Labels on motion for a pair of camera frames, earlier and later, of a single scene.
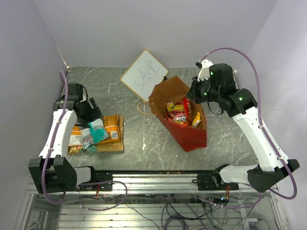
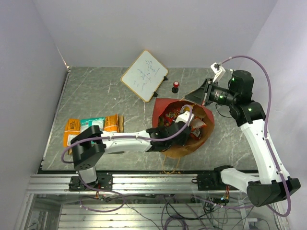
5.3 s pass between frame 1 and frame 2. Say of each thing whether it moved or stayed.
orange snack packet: stayed
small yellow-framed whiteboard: stayed
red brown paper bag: moved
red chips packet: moved
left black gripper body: moved
